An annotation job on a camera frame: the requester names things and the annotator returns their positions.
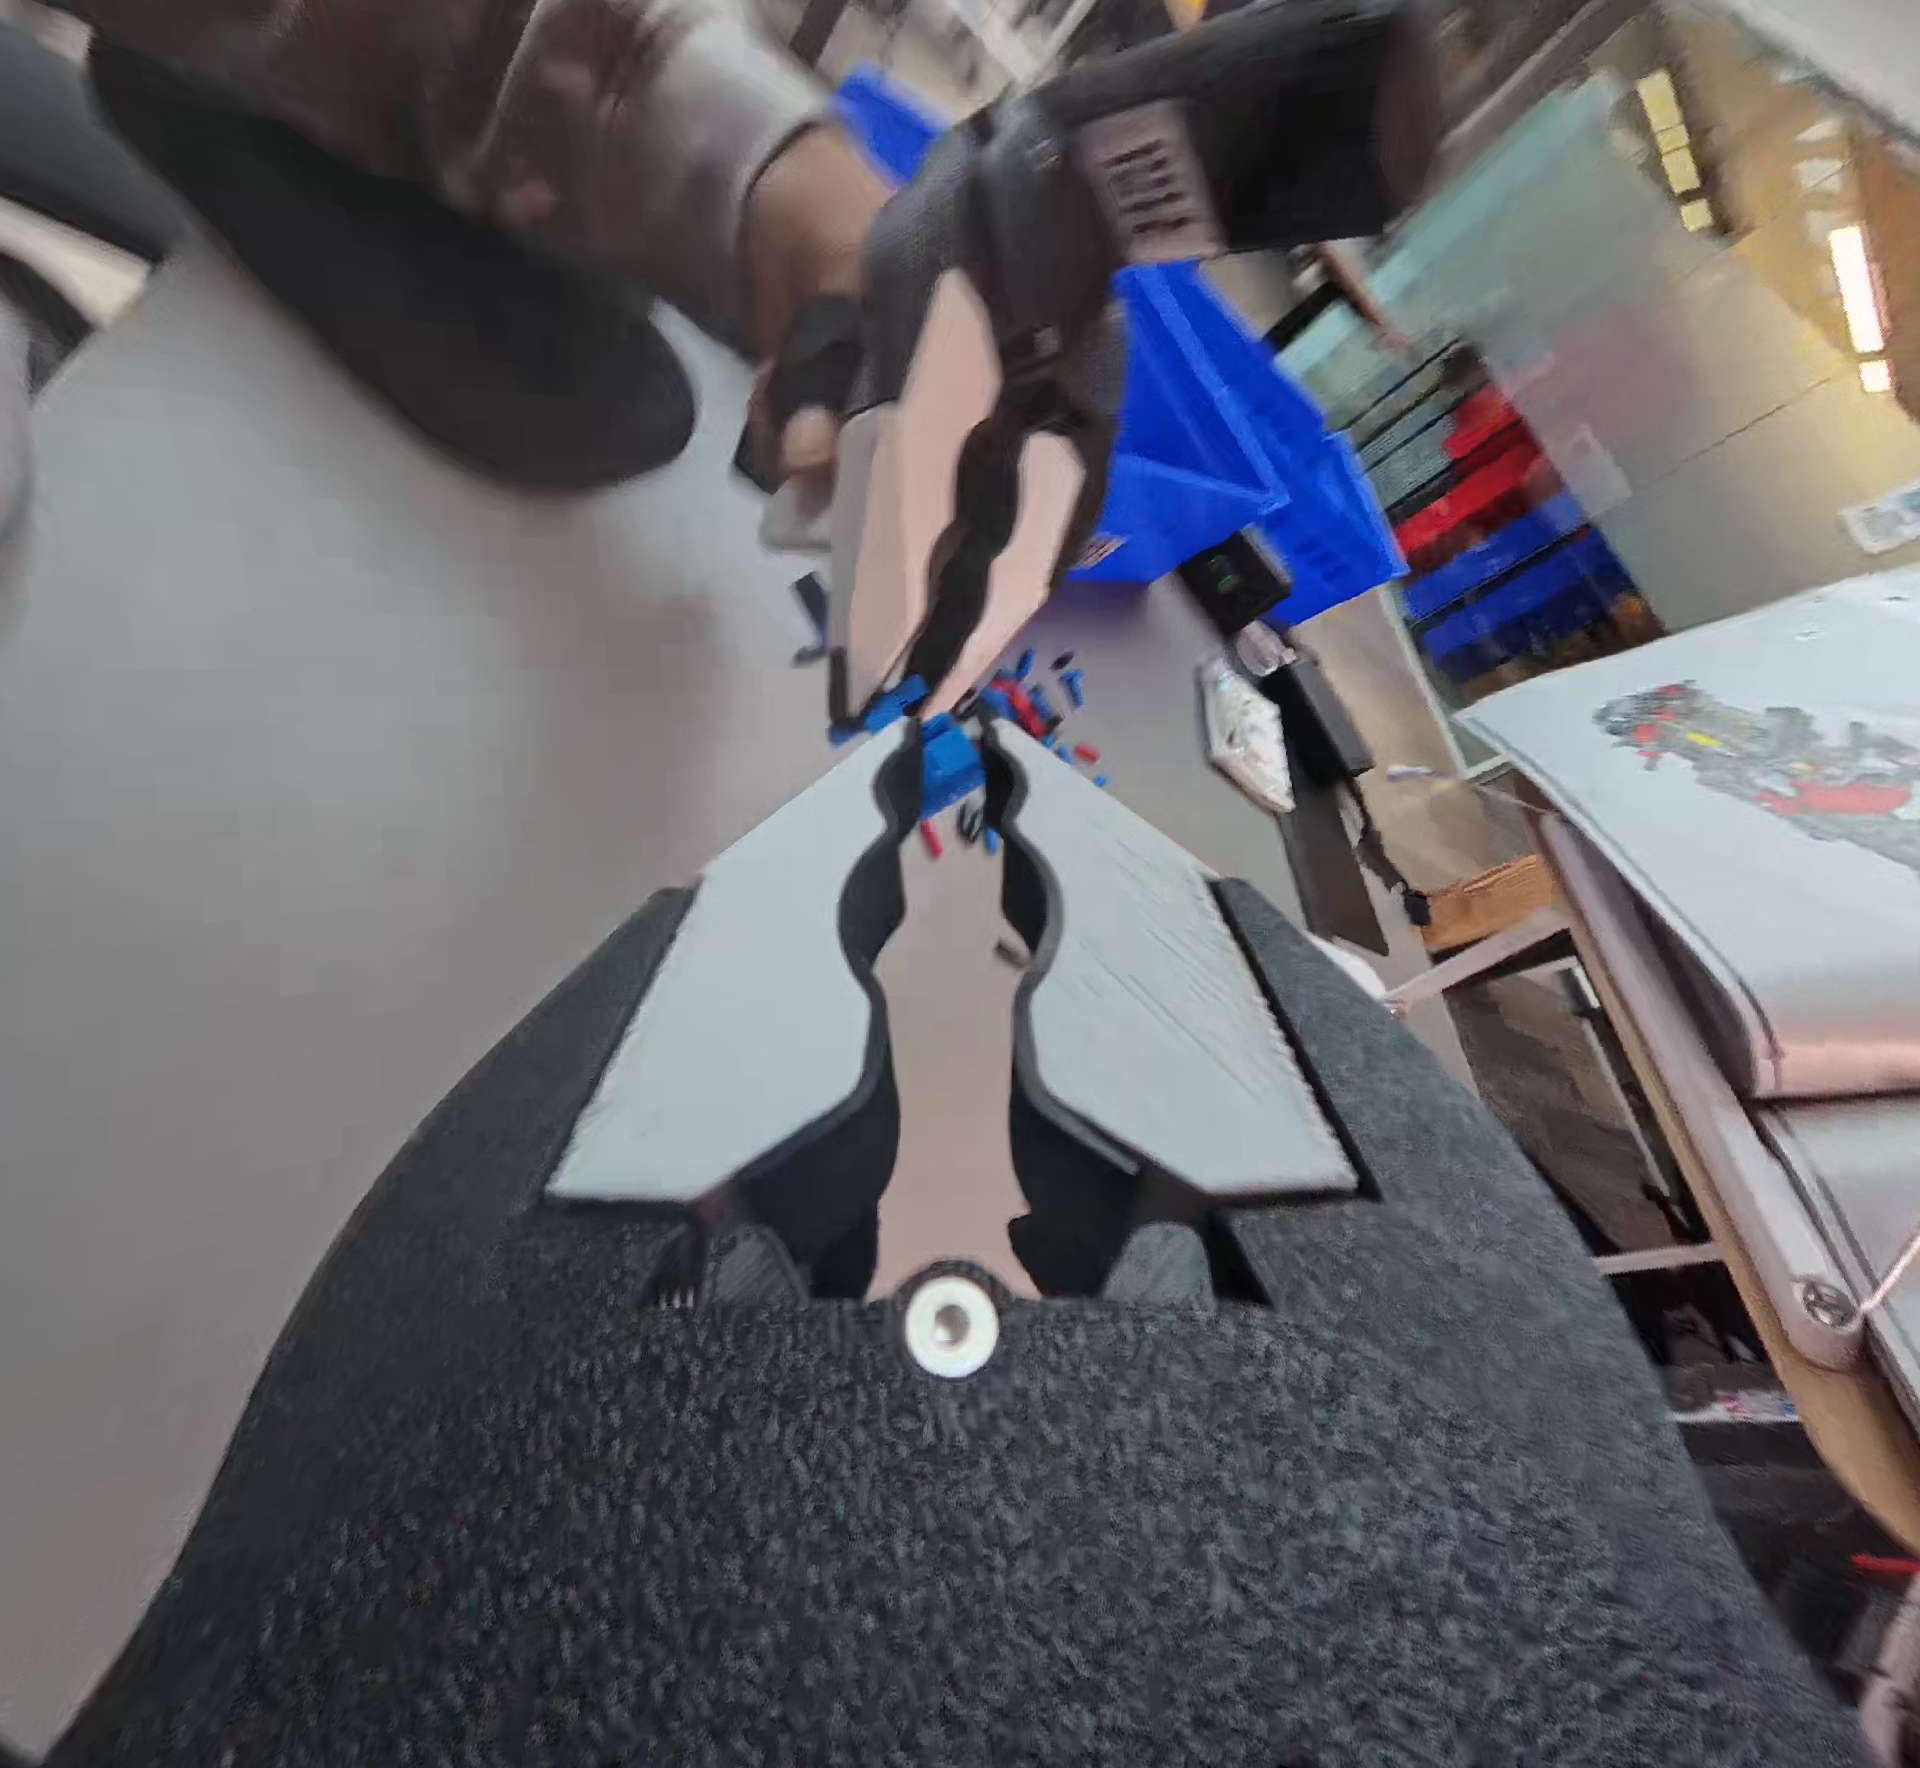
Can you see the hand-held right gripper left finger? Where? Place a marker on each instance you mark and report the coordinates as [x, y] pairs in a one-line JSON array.
[[719, 1048]]

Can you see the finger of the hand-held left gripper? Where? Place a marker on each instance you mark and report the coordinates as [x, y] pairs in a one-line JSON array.
[[901, 494], [1051, 525]]

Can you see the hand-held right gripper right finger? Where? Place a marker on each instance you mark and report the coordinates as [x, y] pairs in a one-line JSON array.
[[1170, 1048]]

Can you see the pile of small toy pins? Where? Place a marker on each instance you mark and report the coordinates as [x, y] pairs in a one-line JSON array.
[[1029, 711]]

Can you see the blue cylindrical toy part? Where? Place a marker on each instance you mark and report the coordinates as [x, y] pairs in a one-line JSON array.
[[948, 766]]

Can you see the toy car instruction booklet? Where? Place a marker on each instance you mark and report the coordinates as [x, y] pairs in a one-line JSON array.
[[1725, 824]]

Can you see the person's left forearm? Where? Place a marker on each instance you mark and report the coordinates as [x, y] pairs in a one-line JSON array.
[[526, 44]]

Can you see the grey desk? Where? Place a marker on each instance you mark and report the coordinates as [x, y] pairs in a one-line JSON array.
[[301, 824]]

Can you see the person's left hand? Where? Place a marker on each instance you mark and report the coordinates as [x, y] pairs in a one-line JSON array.
[[803, 232]]

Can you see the blue plastic bin white tag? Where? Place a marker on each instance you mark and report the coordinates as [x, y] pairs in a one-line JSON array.
[[1185, 508]]

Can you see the black charger box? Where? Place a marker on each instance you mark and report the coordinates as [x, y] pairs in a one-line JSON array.
[[1238, 576]]

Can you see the holographic sticker sheet pad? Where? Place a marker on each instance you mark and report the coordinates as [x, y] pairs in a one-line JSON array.
[[1245, 734]]

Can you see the black power adapter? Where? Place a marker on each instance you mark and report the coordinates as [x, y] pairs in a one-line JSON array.
[[1329, 711]]

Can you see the rack of red blue bins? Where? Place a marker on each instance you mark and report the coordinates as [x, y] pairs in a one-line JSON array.
[[1515, 552]]

